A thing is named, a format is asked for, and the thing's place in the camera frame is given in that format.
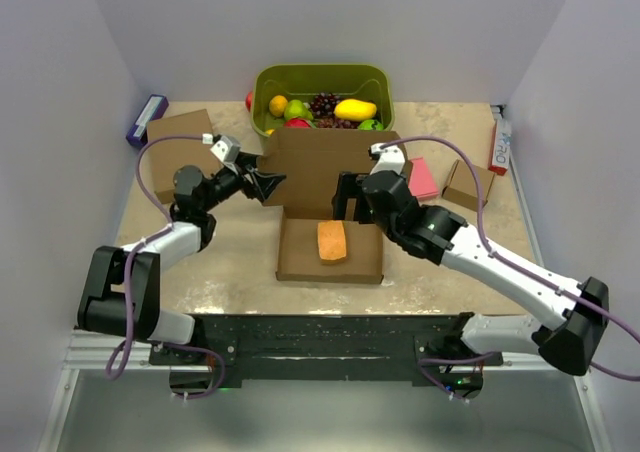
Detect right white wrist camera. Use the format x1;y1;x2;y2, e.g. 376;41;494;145
369;143;406;175

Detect orange sponge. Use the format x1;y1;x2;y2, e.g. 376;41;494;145
317;220;348;263

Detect olive green plastic bin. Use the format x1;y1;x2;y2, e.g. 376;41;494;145
250;63;395;139

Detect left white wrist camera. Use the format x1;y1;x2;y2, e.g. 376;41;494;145
201;133;241;165

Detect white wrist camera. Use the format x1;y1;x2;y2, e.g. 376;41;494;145
369;143;406;175
201;133;241;165

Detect red white toothpaste box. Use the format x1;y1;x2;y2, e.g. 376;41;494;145
488;118;512;176

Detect lower purple grapes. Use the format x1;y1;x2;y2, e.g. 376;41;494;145
315;117;359;129

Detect green pear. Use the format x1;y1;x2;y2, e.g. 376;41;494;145
283;99;313;121

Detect purple white box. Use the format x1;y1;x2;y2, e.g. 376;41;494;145
125;94;169;149

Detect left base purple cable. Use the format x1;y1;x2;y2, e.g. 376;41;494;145
159;341;227;401

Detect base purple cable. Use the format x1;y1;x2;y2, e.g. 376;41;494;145
417;351;486;402
159;341;227;401

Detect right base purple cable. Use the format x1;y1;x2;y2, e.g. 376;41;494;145
417;351;486;402

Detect purple grapes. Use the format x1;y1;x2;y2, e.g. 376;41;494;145
309;92;342;119
315;117;359;129

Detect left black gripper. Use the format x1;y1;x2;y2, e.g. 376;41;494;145
200;152;285;212

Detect brown cardboard paper box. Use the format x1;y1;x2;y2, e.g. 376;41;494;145
258;127;399;285

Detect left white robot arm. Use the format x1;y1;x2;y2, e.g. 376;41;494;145
77;165;286;364

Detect orange fruit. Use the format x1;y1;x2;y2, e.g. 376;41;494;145
268;95;288;118

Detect yellow mango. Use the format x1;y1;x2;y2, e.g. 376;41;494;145
334;99;377;122

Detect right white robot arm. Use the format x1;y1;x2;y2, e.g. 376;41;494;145
332;171;609;376

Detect closed brown cardboard box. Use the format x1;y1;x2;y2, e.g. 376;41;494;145
145;109;221;204

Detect red fruit behind bin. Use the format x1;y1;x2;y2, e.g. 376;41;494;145
245;91;253;112

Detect small brown cardboard box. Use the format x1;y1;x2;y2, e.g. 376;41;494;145
441;159;496;212

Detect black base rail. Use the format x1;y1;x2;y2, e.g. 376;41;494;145
148;313;503;397

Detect upper purple grapes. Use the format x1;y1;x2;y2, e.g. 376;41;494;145
309;92;342;119

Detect pink sponge block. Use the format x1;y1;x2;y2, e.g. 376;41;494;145
408;158;439;200

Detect pink dragon fruit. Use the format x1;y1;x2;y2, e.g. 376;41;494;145
283;117;314;128

